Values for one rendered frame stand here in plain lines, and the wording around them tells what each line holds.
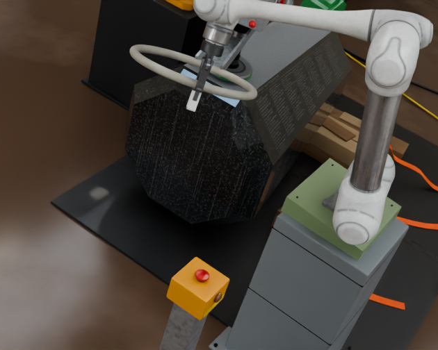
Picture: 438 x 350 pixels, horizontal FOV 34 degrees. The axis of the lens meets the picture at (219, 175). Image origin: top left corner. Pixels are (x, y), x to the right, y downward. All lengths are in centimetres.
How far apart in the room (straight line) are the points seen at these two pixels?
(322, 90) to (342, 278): 143
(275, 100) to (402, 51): 145
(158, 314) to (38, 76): 193
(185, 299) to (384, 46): 88
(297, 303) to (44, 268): 119
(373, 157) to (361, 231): 26
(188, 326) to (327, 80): 217
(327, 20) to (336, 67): 178
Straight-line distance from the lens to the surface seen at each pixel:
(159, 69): 244
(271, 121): 336
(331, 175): 285
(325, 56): 397
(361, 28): 227
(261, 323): 302
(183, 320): 204
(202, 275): 194
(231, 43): 312
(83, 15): 537
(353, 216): 238
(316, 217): 265
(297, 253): 272
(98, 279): 336
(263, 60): 358
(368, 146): 228
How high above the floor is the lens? 247
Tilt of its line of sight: 37 degrees down
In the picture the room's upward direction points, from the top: 18 degrees clockwise
